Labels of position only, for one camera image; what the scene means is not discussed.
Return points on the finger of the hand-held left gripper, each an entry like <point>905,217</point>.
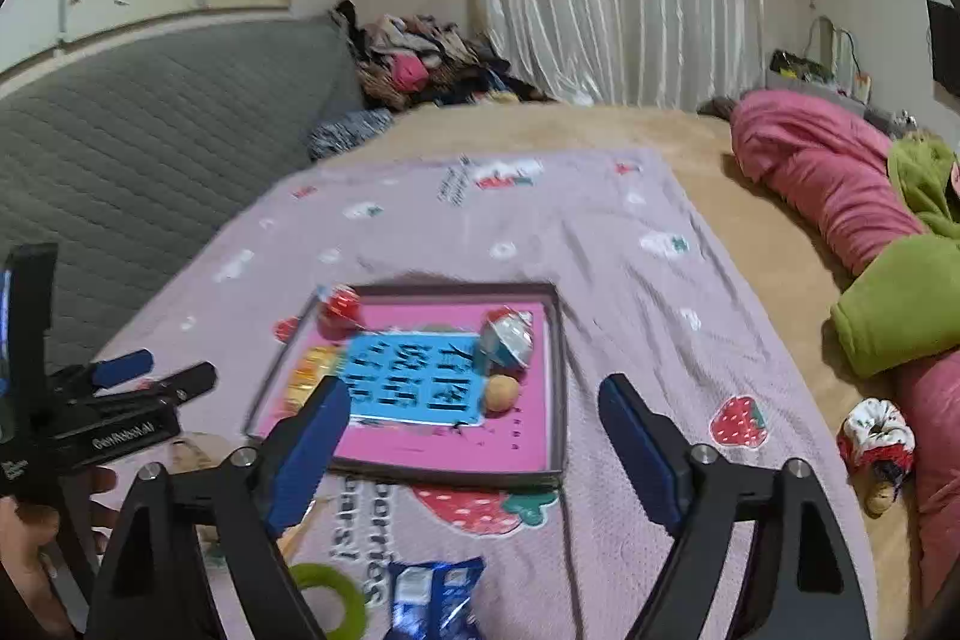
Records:
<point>124,366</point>
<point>187,381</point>

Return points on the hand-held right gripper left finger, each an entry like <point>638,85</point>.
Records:
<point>307,452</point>

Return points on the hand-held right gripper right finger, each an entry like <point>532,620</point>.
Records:
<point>637,452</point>

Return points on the large yellow cake packet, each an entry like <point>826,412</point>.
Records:
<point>307,370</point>

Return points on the toy egg capsule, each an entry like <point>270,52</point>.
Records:
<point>341,310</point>
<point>506,336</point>

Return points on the brown walnut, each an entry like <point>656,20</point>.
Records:
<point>502,394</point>

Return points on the green knitted scrunchie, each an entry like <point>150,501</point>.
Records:
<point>356,599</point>

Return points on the shallow grey tray pink bottom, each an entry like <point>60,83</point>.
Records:
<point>465,449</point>

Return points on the blue snack packet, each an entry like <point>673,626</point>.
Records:
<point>442,602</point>

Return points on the person's left hand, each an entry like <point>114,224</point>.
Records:
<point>22,557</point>

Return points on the purple printed blanket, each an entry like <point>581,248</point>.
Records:
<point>600,235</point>

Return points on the small red white doll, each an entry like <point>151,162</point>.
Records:
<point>874,434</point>

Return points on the grey quilted headboard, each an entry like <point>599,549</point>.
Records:
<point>150,123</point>

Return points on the dark patterned cloth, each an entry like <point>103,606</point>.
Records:
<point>349,132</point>

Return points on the green blanket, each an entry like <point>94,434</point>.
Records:
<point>900,302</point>

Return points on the pink quilt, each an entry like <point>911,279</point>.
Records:
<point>810,160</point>

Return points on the brown fuzzy cloth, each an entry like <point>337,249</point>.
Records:
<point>716,106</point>

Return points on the pile of clothes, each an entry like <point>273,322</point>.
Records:
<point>420,63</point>

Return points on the dark bag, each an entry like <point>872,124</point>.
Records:
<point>791,63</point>

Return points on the arched metal chair back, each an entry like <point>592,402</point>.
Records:
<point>823,48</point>

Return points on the black wall television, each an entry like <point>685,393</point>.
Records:
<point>946,48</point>

